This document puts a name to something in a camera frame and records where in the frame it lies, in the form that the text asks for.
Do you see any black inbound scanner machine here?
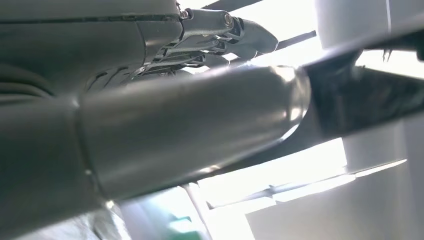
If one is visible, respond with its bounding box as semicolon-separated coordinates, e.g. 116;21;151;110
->
215;14;424;175

